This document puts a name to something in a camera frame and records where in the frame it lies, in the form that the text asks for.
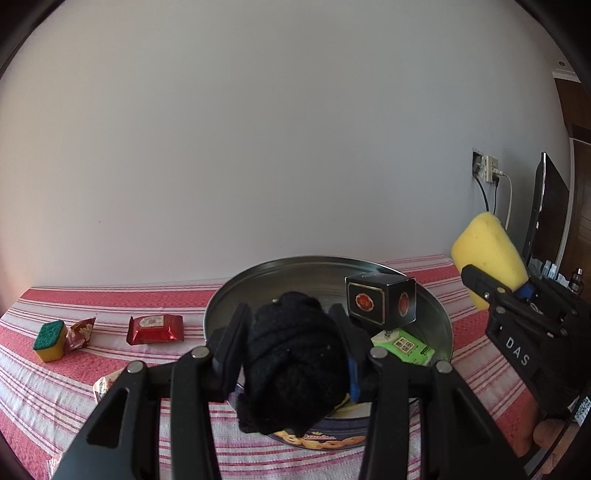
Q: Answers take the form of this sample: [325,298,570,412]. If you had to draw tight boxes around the pink hearts snack packet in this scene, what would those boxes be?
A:
[92,373,125,404]

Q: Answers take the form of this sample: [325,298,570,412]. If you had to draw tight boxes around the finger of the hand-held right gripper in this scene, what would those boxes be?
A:
[461,264,513,301]
[513,276,539,303]

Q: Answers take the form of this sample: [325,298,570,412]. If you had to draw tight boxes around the small clear bottles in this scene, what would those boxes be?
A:
[529,258,571,282]

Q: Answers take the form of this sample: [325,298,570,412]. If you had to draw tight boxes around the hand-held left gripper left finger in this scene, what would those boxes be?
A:
[51,302,254,480]

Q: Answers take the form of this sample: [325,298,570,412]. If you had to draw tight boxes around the black power cable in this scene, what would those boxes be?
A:
[475,175,492,214]

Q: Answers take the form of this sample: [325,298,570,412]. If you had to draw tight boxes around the green tissue pack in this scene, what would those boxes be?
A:
[372,329,437,367]

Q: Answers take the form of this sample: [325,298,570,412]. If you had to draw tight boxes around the red packet pale label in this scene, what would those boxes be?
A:
[127,314,184,345]

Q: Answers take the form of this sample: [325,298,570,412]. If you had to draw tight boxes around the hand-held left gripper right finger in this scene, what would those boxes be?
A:
[327,304,527,480]

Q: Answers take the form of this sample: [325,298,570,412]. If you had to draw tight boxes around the black box red emblem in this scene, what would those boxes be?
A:
[345,273,417,329]

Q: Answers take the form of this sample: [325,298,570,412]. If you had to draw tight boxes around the person's right hand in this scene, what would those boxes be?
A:
[531,418,570,459]

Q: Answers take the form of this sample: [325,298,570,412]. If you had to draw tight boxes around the black sock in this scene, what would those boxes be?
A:
[236,291,352,435]

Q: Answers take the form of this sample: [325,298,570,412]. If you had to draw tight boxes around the round blue cookie tin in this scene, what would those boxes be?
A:
[203,255,454,449]

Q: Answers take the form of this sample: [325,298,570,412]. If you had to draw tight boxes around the dark red snack packet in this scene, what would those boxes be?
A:
[65,315,98,349]

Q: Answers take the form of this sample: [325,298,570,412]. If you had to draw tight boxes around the white wall socket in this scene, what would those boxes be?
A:
[472,148,500,184]

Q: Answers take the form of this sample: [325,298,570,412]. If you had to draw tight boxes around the large yellow sponge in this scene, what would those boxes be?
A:
[451,212,529,311]

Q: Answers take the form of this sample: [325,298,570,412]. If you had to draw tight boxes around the small yellow green sponge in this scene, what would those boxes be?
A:
[32,321,66,363]

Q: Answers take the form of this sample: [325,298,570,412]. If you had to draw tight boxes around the black flat monitor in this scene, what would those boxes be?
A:
[522,151,571,271]

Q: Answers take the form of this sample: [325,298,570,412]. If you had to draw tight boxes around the red striped tablecloth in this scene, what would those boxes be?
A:
[0,254,541,480]

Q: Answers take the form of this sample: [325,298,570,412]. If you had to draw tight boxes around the wooden cabinet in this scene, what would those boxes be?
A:
[554,71,591,287]

